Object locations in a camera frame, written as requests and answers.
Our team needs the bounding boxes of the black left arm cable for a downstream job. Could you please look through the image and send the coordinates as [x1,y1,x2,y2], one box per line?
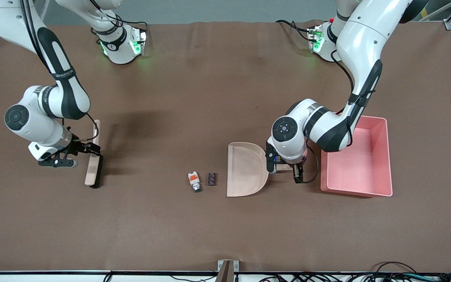
[298,146,320,184]

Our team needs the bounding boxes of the metal mounting bracket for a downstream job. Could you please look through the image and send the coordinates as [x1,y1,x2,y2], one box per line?
[216,260,240,282]

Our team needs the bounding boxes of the teal floor cable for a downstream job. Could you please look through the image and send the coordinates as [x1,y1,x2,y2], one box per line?
[384,274,447,282]

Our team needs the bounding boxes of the beige hand brush black bristles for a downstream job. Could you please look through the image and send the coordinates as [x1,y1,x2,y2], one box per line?
[84,119,104,189]

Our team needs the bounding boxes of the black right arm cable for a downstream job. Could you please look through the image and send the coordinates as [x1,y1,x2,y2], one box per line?
[85,113,99,142]

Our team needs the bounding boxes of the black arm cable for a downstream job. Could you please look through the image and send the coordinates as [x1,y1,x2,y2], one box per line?
[85,113,99,142]
[298,146,320,184]

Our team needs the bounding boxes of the black left base cable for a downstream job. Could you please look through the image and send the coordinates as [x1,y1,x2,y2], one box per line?
[275,19,313,42]

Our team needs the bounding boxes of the black looped floor cable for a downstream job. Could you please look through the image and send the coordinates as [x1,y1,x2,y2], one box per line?
[372,261,419,275]

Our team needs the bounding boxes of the beige plastic dustpan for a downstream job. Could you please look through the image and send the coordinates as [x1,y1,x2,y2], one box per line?
[226,142,293,197]

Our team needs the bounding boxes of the brown table mat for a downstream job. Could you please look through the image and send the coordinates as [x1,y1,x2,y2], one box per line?
[0,20,451,273]

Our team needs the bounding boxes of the black right base cable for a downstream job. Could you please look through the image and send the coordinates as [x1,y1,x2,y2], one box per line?
[114,15,150,36]

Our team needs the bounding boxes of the black base cable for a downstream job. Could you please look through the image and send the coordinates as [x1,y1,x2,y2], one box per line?
[114,15,150,36]
[275,19,313,42]

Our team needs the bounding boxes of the white orange electronic component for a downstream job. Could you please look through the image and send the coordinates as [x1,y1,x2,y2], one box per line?
[188,171,202,193]

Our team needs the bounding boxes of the pink plastic bin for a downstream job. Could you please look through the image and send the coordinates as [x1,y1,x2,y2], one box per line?
[320,116,393,197]

